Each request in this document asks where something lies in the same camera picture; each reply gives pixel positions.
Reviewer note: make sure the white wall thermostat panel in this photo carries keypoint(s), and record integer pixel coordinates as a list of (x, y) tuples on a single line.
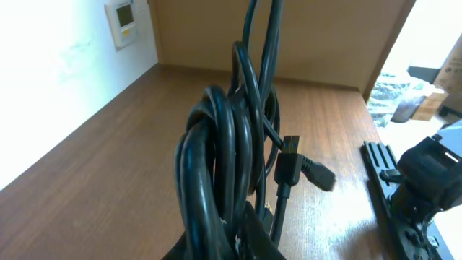
[(126, 21)]

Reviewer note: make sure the brown cardboard board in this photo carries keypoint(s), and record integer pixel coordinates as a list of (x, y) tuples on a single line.
[(342, 43)]

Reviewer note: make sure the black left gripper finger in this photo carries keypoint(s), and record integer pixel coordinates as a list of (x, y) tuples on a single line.
[(254, 241)]

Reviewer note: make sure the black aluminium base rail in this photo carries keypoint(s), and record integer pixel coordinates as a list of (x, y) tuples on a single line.
[(393, 202)]

